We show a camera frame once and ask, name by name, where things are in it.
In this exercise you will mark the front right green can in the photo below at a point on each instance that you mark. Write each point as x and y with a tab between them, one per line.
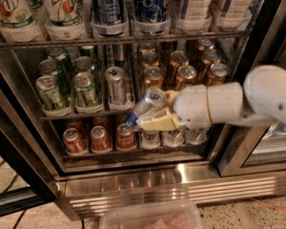
86	90

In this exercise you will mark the middle left green can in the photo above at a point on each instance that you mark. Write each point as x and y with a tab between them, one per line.
52	67

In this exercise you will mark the silver redbull can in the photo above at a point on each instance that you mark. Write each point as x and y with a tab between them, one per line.
153	99
115	77

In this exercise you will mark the front left green can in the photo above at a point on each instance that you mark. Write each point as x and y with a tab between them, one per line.
49	92

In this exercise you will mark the front left red can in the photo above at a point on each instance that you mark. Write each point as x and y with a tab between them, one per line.
74	141

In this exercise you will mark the white drink bottle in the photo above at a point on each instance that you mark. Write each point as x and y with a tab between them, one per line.
228	14
192	16

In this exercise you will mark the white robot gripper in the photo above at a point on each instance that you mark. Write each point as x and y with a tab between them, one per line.
191	107

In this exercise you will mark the left white drink bottle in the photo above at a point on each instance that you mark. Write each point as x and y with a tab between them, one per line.
192	16

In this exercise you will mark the red can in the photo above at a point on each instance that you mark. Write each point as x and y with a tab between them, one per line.
125	137
100	139
74	141

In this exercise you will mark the front right gold can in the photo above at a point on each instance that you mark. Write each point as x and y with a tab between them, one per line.
216	74

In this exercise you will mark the blue can behind glass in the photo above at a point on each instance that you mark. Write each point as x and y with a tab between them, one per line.
280	129

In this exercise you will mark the left 7up bottle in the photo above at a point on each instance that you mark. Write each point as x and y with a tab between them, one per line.
17	21

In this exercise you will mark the left blue pepsi bottle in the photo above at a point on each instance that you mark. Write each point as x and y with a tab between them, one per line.
109	16

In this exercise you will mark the front middle gold can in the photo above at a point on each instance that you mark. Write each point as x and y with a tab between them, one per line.
185	75

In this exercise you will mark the gold can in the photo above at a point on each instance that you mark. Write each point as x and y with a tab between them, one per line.
177	59
149	59
216	74
207	58
152	76
185	75

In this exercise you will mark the middle right green can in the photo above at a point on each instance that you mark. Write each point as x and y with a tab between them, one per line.
84	64

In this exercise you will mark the right 7up bottle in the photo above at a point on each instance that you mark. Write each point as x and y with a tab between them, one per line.
65	19

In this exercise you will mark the right blue pepsi bottle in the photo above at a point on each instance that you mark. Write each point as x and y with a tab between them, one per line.
151	15

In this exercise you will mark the clear water bottle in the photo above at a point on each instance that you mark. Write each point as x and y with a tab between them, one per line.
172	138
194	137
150	139

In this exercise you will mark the blue pepsi bottle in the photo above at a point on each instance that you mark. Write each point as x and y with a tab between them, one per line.
151	15
109	16

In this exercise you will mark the front left gold can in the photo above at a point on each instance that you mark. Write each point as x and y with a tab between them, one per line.
152	76

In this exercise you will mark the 7up bottle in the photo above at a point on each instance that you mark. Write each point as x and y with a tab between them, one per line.
17	21
65	19

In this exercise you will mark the left clear water bottle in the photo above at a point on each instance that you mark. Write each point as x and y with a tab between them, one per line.
150	139

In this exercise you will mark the back left green can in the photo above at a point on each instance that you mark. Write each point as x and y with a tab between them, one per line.
62	56

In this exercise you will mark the right white drink bottle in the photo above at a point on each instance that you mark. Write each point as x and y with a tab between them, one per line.
228	14

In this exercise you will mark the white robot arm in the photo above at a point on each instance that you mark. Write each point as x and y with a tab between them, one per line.
259	101

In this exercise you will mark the front right red can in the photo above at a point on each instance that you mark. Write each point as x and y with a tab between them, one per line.
125	137

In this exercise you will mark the middle clear water bottle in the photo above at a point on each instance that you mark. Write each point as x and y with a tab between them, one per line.
172	138

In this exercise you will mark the front middle red can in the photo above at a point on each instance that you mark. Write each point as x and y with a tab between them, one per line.
100	139

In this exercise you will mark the steel fridge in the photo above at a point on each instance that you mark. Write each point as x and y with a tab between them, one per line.
233	163

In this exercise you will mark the right clear water bottle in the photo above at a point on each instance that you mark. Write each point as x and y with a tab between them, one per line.
194	137

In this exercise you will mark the green can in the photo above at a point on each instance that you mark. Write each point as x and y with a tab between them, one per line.
49	92
52	67
86	90
84	64
62	56

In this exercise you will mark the clear plastic container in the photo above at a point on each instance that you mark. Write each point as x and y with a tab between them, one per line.
175	214

